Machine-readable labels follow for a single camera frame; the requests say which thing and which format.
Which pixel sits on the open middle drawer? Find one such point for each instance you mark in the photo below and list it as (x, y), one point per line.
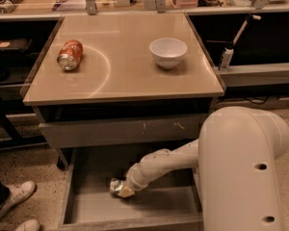
(168, 204)

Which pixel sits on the grey drawer cabinet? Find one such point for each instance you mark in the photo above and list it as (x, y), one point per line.
(117, 77)

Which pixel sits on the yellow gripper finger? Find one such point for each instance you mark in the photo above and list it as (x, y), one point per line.
(125, 191)

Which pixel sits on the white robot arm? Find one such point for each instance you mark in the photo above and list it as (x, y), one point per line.
(235, 156)

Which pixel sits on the white sneaker lower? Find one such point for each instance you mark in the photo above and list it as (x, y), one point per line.
(29, 225)

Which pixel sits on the closed top drawer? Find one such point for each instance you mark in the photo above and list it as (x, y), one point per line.
(122, 130)

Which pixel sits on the white sneaker upper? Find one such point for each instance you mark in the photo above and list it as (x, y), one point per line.
(10, 197)

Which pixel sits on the white sneaker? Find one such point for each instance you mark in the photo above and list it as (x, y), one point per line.
(29, 225)
(10, 197)

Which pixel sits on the white bowl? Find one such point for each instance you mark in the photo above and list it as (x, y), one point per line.
(168, 52)

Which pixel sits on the orange soda can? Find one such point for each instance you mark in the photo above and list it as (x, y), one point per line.
(70, 55)

